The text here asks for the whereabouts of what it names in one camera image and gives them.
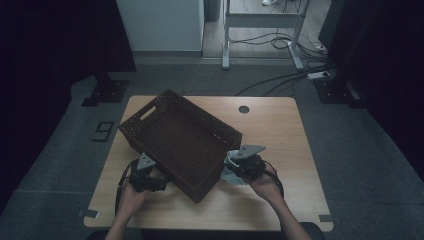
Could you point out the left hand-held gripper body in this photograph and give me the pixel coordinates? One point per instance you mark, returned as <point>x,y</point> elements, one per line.
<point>140,180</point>

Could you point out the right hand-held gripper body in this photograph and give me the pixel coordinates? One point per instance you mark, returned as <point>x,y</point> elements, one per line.
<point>251,168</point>

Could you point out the person's right hand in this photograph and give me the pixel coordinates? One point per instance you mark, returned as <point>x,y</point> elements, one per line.
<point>266,188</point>

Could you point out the white cabinet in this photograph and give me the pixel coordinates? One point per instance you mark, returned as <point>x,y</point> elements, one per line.
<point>160,26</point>

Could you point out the white power strip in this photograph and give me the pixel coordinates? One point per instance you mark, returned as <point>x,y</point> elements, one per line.
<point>318,75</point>

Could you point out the black stand base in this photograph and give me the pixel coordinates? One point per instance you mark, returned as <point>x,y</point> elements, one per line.
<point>333,91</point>
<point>110,91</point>

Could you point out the dark curtain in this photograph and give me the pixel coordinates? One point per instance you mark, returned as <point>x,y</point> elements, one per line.
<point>50,66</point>
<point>383,66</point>

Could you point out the person's left hand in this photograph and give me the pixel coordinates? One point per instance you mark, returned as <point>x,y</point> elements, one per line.
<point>130,203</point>

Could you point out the black chair armrest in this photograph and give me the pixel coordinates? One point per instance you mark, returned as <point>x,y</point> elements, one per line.
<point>316,233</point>

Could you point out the light blue cloth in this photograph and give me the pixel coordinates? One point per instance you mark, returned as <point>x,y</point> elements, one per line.
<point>230,180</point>

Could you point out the brown woven basket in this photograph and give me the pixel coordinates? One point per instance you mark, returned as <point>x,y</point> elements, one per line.
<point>181,143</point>

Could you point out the white metal desk frame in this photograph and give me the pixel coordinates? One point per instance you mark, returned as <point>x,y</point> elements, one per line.
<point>260,20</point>

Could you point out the black round table grommet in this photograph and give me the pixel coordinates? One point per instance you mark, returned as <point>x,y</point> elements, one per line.
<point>244,109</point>

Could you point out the dark grey bin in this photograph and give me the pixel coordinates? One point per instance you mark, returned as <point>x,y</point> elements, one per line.
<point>212,10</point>

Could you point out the grey tape strip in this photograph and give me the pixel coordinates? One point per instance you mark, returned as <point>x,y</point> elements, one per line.
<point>90,213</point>
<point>328,219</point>

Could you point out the white shoe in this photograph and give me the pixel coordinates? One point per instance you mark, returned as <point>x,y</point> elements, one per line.
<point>268,2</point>

